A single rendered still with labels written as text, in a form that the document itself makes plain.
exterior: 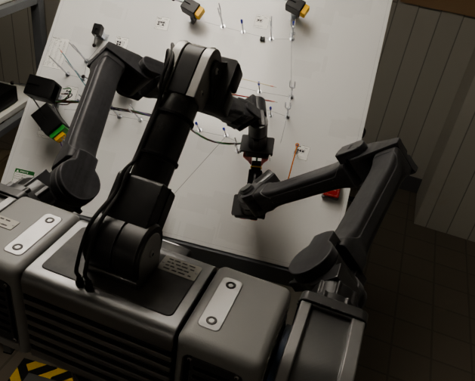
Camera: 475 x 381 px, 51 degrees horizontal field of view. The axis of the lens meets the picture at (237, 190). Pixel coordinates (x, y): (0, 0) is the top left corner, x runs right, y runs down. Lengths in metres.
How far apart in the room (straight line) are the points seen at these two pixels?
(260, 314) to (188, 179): 1.16
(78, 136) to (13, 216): 0.29
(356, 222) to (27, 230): 0.50
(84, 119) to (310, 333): 0.59
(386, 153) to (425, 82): 2.73
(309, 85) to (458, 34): 2.00
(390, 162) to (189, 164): 0.89
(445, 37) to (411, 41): 0.21
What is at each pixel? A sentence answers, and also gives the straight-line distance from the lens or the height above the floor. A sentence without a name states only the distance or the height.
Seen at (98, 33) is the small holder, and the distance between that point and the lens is 1.89.
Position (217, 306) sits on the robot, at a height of 1.53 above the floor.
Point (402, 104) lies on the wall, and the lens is 3.79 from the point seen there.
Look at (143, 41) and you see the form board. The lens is 1.91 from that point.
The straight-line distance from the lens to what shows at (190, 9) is 1.82.
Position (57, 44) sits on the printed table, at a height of 1.30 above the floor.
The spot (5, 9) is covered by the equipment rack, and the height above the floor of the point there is 1.44.
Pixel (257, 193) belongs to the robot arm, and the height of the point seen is 1.23.
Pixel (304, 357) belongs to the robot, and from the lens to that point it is 0.59.
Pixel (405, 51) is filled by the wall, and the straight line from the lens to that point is 3.68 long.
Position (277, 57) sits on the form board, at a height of 1.39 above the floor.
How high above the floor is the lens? 1.95
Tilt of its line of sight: 33 degrees down
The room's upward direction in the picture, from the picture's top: 9 degrees clockwise
